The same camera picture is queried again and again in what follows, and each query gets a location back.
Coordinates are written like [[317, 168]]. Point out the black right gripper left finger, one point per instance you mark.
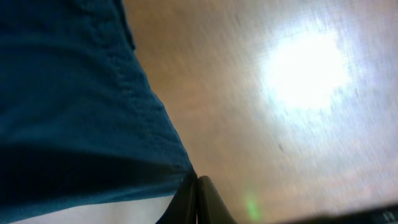
[[183, 207]]

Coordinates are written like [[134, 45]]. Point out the navy blue shorts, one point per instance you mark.
[[80, 123]]

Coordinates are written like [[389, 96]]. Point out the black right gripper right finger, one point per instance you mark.
[[211, 208]]

